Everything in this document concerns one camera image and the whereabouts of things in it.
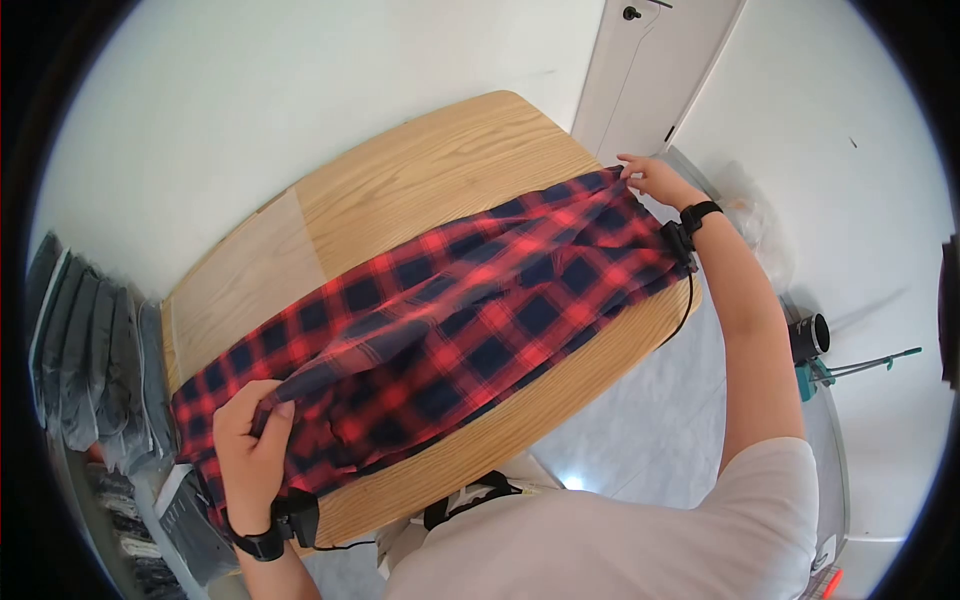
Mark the orange striped object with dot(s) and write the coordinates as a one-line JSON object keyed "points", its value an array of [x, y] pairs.
{"points": [[829, 583]]}

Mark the wooden table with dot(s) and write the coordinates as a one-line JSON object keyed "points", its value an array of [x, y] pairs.
{"points": [[420, 172]]}

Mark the black wrist band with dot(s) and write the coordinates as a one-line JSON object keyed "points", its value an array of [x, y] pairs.
{"points": [[694, 219], [279, 531]]}

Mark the stack of grey garment packets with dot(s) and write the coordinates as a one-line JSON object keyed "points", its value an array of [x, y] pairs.
{"points": [[97, 352]]}

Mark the person's left thumb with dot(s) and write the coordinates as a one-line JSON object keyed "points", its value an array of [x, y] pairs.
{"points": [[277, 421]]}

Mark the person's right index finger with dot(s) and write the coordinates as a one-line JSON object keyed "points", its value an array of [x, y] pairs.
{"points": [[634, 160]]}

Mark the person's right thumb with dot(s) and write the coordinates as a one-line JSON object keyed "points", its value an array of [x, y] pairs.
{"points": [[637, 181]]}

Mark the clear plastic bag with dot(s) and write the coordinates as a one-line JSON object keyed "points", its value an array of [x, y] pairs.
{"points": [[754, 225]]}

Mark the red and navy plaid shirt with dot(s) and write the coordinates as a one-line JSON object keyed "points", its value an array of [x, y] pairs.
{"points": [[465, 315]]}

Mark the person's right hand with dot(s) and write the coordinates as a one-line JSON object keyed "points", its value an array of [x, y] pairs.
{"points": [[664, 184]]}

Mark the person's left hand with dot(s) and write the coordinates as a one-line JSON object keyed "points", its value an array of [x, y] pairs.
{"points": [[247, 465]]}

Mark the person's body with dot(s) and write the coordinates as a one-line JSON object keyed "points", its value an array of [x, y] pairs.
{"points": [[615, 540]]}

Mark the white door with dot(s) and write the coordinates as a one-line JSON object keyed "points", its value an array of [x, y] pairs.
{"points": [[660, 67]]}

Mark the black camera lens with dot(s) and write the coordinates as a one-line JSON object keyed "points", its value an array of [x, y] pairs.
{"points": [[806, 337]]}

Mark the person's left fingers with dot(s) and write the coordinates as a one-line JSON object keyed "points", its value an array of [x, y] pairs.
{"points": [[244, 396]]}

